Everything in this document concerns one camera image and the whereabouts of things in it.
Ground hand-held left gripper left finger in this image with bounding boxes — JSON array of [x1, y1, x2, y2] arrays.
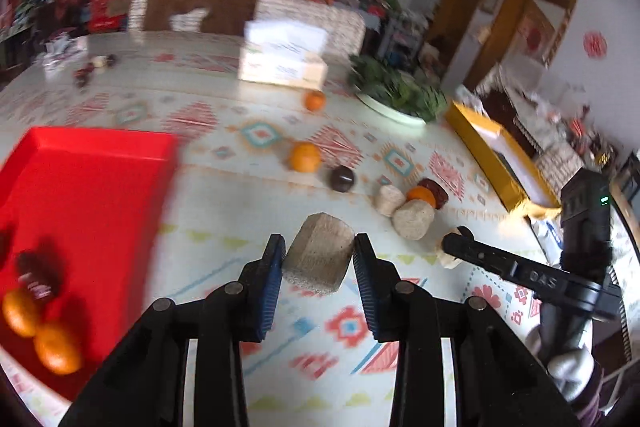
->
[[59, 233, 287, 427]]

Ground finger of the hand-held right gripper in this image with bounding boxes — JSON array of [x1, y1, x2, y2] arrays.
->
[[442, 227, 522, 281]]

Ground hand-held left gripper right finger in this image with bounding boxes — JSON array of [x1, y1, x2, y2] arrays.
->
[[352, 233, 583, 427]]

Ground beige fibrous chunk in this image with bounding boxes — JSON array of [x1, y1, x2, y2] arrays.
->
[[282, 213, 355, 297], [436, 232, 463, 270], [374, 185, 407, 217], [392, 200, 436, 242]]

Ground red plastic tray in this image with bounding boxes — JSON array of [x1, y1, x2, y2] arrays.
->
[[0, 126, 180, 403]]

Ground person's right hand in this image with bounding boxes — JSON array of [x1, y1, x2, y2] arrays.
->
[[527, 324, 603, 403]]

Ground blue white packet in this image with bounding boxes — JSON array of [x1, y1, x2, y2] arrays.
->
[[530, 212, 563, 265]]

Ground patterned tablecloth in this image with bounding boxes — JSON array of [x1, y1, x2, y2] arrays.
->
[[0, 29, 596, 427]]

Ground cabinet with lace cloth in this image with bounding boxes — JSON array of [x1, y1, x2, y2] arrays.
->
[[475, 62, 616, 188]]

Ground yellow cardboard box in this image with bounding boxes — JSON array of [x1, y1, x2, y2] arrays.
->
[[445, 101, 563, 212]]

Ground white oval plate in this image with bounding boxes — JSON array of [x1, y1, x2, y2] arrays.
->
[[352, 89, 427, 126]]

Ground green leafy vegetables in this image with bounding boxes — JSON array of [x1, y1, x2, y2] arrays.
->
[[347, 54, 448, 122]]

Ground tissue box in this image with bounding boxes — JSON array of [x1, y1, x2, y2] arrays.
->
[[238, 19, 329, 91]]

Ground metal trolley rack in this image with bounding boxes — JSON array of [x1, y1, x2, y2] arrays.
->
[[380, 14, 426, 68]]

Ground wooden door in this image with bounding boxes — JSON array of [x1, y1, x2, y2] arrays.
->
[[425, 0, 491, 80]]

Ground patterned dining chair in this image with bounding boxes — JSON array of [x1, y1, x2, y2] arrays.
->
[[254, 0, 367, 56], [127, 0, 211, 32]]

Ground brown coat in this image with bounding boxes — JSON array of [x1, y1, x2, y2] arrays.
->
[[142, 0, 256, 36]]

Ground white plastic object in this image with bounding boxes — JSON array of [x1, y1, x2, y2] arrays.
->
[[44, 34, 83, 68]]

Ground red gift box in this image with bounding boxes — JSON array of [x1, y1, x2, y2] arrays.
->
[[89, 0, 132, 32]]

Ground red paper wall decoration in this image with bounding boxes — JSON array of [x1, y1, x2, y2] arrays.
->
[[582, 31, 608, 59]]

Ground wooden door frame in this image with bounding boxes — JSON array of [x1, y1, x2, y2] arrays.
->
[[462, 0, 578, 92]]

